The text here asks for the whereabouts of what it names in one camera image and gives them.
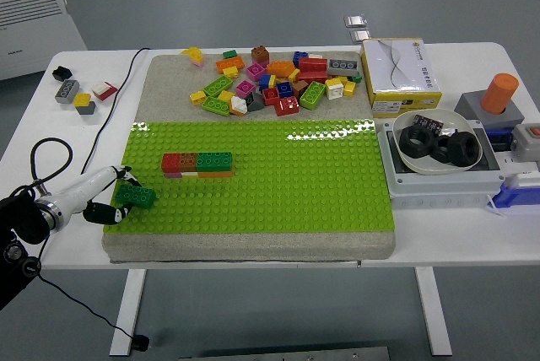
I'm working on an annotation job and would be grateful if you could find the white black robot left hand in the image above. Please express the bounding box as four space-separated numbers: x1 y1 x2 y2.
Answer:
53 165 143 226

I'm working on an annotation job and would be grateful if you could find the dark green long brick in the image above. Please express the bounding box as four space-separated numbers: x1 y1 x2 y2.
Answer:
113 182 157 210
196 151 234 173

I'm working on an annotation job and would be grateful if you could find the grey long brick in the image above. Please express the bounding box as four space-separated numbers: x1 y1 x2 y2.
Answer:
53 79 80 104
327 58 360 77

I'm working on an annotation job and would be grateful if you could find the small black brick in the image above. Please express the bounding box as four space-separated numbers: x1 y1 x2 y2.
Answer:
51 65 73 83

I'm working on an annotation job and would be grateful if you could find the lime green long brick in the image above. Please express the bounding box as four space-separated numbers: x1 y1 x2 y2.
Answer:
202 75 235 98
201 96 232 117
298 81 327 110

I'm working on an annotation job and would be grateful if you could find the white and orange brick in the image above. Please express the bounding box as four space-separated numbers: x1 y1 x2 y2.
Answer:
229 94 249 117

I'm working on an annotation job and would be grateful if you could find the magenta square brick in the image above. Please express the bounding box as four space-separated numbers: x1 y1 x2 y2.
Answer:
235 80 257 100
246 62 267 83

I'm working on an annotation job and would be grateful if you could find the grey sloped brick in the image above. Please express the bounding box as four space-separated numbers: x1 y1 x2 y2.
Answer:
245 91 266 113

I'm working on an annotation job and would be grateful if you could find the lime green studded baseplate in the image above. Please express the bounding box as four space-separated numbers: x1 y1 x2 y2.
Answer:
102 118 396 235

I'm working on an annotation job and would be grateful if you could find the red long brick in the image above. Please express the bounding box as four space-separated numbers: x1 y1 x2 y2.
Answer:
297 70 329 84
298 57 329 74

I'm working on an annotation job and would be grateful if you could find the white and yellow brick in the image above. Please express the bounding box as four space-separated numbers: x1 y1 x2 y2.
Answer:
324 77 345 101

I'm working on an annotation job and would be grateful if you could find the grey-brown foam mat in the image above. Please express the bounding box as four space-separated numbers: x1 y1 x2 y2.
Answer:
100 51 398 264

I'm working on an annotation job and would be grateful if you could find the white table leg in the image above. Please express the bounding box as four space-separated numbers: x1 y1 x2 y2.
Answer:
109 268 147 357
414 267 453 357

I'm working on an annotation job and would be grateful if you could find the white panel heater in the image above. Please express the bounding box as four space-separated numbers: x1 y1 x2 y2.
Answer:
0 0 89 82

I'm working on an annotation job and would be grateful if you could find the grey metal plate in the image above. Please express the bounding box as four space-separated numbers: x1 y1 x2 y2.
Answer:
179 346 392 361

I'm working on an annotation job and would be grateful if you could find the large black hex nut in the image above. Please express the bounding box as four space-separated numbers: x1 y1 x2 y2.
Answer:
399 126 435 160
445 131 483 167

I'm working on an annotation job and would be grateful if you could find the white and yellow cardboard box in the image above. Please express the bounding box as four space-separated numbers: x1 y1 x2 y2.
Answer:
359 37 443 120

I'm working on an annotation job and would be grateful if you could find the purple circuit board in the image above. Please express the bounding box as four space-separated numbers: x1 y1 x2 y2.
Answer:
412 114 446 132

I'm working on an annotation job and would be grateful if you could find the small black hex nut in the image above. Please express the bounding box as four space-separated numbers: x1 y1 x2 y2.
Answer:
430 135 452 164

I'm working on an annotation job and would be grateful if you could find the white bowl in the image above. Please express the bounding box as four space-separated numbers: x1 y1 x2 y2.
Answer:
391 108 478 175

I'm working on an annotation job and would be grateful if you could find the grey block with hole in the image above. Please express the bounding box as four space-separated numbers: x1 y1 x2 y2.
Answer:
454 89 526 128

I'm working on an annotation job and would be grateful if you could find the white zip tie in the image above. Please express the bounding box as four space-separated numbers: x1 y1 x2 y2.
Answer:
484 194 507 218

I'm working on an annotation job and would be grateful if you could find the orange cylinder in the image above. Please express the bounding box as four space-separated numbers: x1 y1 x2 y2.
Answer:
480 73 520 116

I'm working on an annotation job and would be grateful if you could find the blue plastic fixture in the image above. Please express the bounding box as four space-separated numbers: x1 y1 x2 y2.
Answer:
491 173 540 210

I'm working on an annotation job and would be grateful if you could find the thin black cord with plug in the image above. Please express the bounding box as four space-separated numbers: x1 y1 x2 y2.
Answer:
36 46 152 353

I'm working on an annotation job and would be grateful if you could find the grey plastic enclosure box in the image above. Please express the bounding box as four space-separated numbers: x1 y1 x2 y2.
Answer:
376 118 506 212

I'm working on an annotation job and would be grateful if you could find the grey switch box red button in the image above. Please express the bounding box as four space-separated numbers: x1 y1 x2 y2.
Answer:
510 122 540 163

